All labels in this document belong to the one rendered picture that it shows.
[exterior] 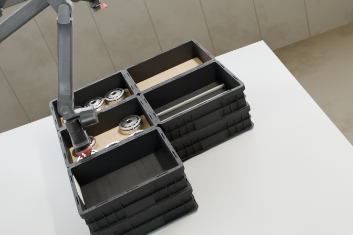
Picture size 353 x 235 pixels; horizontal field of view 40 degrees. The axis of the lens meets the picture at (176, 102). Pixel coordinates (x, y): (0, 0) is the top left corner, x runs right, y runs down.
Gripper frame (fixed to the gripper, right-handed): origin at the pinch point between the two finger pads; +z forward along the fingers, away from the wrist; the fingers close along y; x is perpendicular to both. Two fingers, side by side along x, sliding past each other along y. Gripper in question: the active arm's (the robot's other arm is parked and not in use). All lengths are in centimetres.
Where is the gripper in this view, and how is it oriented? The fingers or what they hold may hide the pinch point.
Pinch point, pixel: (87, 156)
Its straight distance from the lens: 206.8
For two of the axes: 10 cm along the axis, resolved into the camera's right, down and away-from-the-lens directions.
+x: -9.1, 3.8, -1.5
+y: -3.3, -4.5, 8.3
